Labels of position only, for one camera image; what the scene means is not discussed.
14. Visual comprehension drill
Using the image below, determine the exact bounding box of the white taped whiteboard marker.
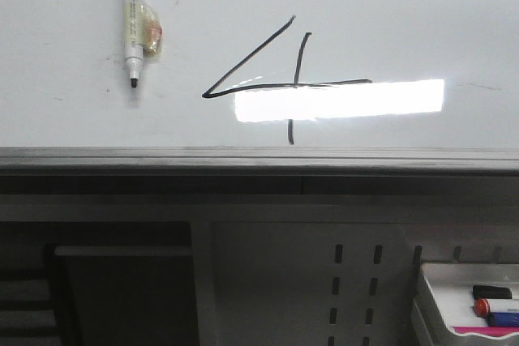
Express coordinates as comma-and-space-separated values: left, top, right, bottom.
122, 0, 163, 88

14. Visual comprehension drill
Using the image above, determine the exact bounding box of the red capped marker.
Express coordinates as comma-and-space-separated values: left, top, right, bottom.
473, 298, 519, 318

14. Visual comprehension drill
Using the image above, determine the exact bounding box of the white marker tray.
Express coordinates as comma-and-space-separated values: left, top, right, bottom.
411, 263, 518, 345

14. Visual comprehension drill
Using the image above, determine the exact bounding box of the white whiteboard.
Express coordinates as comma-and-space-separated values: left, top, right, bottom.
1, 0, 518, 173

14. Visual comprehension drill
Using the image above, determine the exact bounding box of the white perforated stand panel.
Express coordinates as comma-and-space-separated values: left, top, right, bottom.
1, 194, 518, 345

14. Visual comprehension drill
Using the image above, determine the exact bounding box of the blue capped marker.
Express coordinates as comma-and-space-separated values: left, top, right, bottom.
487, 312, 519, 328

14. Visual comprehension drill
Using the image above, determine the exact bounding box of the pink highlighter pen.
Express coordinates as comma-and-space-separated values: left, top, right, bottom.
452, 327, 518, 338

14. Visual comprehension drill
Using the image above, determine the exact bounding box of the black capped marker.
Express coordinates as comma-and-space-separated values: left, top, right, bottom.
472, 284, 513, 300

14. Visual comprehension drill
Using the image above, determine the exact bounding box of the dark shelf unit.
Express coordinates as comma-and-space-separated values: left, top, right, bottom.
1, 222, 199, 345

